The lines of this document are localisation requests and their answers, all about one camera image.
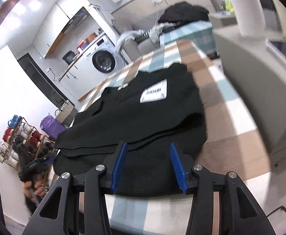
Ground black puffer jacket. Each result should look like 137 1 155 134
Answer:
158 2 209 24

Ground dark door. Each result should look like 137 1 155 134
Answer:
18 53 71 103

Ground range hood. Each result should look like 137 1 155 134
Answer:
61 6 89 33

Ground person's left forearm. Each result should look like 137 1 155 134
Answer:
23 193 40 219

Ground pale grey garment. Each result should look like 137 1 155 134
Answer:
148 22 175 42

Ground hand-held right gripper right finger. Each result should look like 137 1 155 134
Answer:
170 142 276 235

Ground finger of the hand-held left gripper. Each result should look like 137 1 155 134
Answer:
36 155 57 167

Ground white base cabinets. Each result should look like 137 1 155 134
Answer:
60 54 104 101

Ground black cooking pot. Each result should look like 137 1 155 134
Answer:
62 51 76 64

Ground woven laundry basket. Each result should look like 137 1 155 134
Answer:
55 100 74 121

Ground grey bedside cabinet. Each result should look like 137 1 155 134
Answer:
208 11 238 27

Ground grey low partition cabinet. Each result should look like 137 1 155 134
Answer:
213 26 286 163

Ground green toy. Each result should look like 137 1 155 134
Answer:
223 0 234 13

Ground rows of shoes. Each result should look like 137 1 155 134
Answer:
0 115 55 169

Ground black knit sweater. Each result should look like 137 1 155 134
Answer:
53 62 208 197

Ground dark tablet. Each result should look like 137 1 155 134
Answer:
266 39 286 71

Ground white washing machine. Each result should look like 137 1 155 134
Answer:
80 33 125 74

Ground wooden shoe rack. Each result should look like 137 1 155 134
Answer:
0 115 56 172

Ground purple bag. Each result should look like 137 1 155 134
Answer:
40 116 66 140

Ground white paper towel roll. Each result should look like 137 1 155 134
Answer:
228 0 266 37

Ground checked tablecloth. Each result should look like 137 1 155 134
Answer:
78 39 278 235

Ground white wall cabinets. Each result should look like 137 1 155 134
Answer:
33 2 85 59

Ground light grey blanket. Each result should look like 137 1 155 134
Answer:
115 28 148 54

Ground grey sofa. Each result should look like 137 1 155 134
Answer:
112 20 163 59

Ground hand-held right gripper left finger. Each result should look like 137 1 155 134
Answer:
23 141 128 235

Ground person's left hand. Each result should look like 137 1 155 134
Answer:
23 180 49 199

